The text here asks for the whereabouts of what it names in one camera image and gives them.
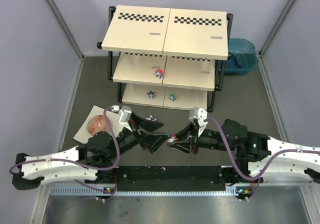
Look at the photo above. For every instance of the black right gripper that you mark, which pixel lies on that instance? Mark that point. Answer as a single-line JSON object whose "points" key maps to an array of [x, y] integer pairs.
{"points": [[194, 136]]}

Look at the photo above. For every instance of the light blue cable duct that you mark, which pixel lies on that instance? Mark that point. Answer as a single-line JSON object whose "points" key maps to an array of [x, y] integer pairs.
{"points": [[100, 191]]}

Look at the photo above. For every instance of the pink-hooded Doraemon figure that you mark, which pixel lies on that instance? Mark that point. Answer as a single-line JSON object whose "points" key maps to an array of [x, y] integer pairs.
{"points": [[159, 73]]}

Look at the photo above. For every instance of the three-tier beige black shelf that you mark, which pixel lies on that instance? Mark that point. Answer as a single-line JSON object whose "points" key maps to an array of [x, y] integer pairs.
{"points": [[190, 46]]}

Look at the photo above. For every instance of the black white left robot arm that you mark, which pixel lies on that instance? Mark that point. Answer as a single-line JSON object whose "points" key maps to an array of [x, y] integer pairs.
{"points": [[93, 162]]}

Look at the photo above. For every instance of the grey-hooded Doraemon figure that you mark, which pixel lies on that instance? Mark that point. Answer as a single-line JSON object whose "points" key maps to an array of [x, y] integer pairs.
{"points": [[151, 94]]}

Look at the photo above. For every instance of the orange lion Doraemon figure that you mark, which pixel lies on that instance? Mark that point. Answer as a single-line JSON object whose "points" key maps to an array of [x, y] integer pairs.
{"points": [[172, 139]]}

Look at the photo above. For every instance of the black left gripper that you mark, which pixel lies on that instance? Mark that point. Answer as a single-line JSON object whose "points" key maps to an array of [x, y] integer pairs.
{"points": [[139, 136]]}

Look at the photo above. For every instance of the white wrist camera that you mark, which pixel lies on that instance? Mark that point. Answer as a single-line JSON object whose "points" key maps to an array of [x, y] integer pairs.
{"points": [[124, 114], [198, 116]]}

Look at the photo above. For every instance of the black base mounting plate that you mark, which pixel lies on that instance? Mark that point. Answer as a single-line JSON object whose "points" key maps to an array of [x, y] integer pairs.
{"points": [[169, 178]]}

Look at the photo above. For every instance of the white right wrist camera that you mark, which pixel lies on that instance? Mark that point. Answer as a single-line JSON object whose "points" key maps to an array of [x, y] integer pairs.
{"points": [[198, 116]]}

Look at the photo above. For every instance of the white square plate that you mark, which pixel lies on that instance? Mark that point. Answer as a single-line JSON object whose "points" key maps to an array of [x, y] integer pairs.
{"points": [[82, 134]]}

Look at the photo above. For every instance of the teal-hooded Doraemon figure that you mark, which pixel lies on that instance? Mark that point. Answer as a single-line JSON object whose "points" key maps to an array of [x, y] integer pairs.
{"points": [[172, 97]]}

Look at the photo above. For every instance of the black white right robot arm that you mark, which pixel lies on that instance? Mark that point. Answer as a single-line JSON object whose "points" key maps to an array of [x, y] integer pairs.
{"points": [[253, 155]]}

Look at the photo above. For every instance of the teal plastic basin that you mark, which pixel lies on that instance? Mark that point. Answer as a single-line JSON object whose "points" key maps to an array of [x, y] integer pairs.
{"points": [[244, 58]]}

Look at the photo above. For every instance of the red patterned bowl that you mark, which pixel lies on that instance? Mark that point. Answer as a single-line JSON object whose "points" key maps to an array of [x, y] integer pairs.
{"points": [[97, 124]]}

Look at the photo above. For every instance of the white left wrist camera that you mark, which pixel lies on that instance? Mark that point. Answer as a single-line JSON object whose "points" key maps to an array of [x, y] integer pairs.
{"points": [[124, 114]]}

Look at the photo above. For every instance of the purple white Doraemon figure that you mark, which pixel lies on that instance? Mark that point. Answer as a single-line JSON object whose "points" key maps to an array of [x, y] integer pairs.
{"points": [[151, 118]]}

